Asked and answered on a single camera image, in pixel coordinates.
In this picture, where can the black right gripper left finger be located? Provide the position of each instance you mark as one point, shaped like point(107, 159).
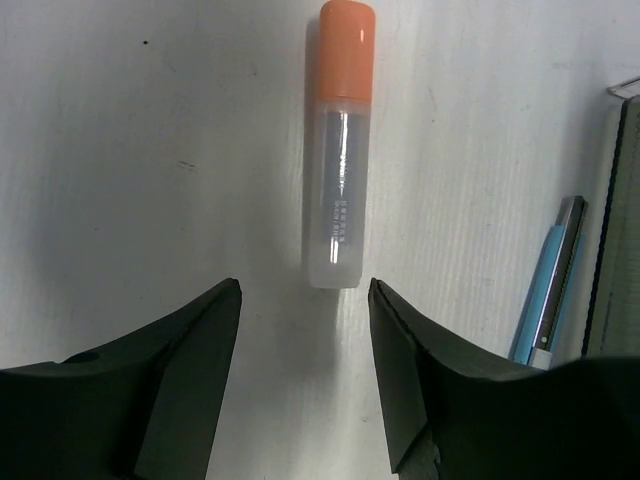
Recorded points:
point(144, 406)

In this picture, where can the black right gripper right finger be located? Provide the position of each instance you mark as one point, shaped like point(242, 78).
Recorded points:
point(453, 410)

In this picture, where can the clear acrylic drawer organizer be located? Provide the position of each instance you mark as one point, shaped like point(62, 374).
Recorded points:
point(612, 326)

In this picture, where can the orange cap highlighter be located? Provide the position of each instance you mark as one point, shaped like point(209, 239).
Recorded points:
point(343, 82)

